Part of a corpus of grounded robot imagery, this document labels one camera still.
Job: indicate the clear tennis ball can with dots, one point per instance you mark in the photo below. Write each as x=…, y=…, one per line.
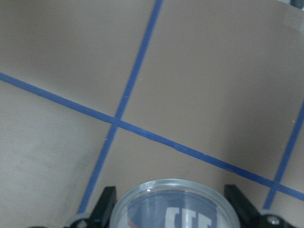
x=173, y=203

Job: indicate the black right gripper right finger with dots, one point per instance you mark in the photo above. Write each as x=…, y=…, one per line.
x=244, y=209

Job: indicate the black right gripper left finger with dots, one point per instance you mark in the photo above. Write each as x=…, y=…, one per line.
x=102, y=211

